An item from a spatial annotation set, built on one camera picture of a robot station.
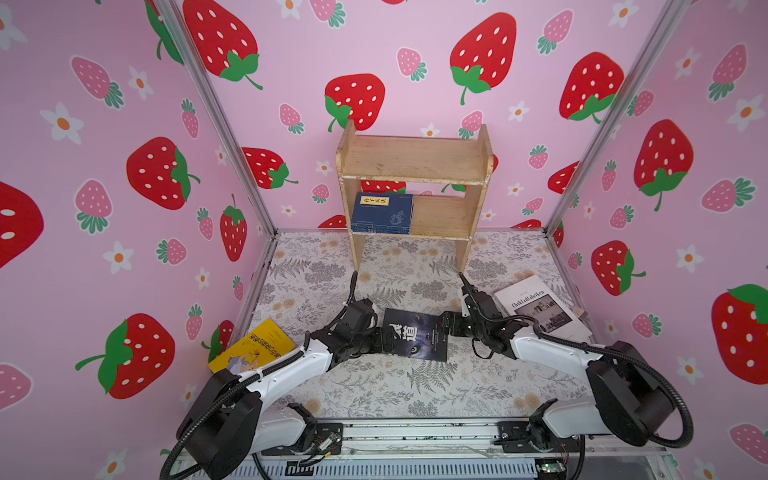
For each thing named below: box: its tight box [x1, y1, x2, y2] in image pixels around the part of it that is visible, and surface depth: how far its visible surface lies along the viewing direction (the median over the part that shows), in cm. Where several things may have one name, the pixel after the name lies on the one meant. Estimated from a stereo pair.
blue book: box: [351, 192, 415, 235], surface depth 93 cm
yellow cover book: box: [208, 318, 297, 375], surface depth 91 cm
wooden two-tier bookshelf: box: [336, 120, 494, 273], surface depth 84 cm
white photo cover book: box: [493, 275, 593, 340], surface depth 97 cm
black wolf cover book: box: [383, 308, 448, 362], surface depth 92 cm
